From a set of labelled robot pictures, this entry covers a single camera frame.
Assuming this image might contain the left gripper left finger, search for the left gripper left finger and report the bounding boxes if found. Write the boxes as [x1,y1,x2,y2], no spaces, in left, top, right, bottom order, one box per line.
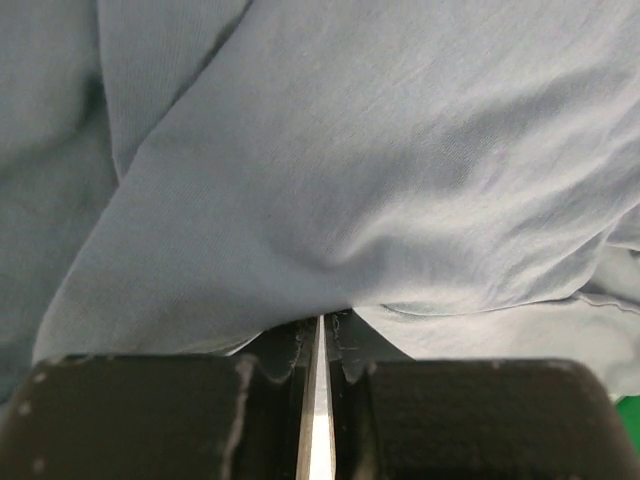
[1,319,317,479]

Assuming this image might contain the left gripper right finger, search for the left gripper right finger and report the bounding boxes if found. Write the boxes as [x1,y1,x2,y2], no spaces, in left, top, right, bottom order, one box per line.
[324,311,639,479]

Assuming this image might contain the grey-blue t shirt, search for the grey-blue t shirt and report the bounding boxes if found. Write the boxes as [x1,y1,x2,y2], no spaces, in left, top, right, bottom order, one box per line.
[0,0,640,401]

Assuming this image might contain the green plastic tray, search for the green plastic tray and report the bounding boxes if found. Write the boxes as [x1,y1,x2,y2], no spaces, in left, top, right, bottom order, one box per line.
[614,395,640,430]

